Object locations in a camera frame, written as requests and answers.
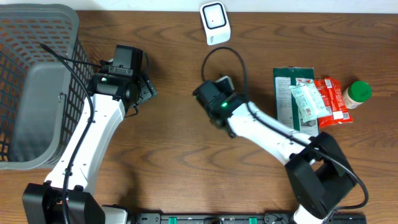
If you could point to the red snack packet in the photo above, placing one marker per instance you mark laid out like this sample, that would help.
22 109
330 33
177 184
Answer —
327 120

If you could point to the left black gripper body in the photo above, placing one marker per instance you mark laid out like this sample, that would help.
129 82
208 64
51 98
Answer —
147 89

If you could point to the light green wipes pack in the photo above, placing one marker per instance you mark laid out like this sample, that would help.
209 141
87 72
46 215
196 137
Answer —
309 101

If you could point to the white barcode scanner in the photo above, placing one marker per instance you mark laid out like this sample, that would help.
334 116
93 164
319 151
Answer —
215 23

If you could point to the red stick sachet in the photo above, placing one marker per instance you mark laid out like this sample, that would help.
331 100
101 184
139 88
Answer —
338 107

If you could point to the green lid seasoning jar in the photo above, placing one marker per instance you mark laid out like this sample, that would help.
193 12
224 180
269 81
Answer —
356 94

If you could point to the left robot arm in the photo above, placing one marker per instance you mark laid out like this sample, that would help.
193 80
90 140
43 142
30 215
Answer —
66 196

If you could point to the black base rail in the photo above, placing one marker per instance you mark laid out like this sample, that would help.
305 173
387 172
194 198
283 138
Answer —
156 218

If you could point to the grey plastic mesh basket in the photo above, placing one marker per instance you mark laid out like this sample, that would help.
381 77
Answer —
41 102

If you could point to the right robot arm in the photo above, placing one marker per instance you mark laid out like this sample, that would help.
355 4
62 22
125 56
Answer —
318 171

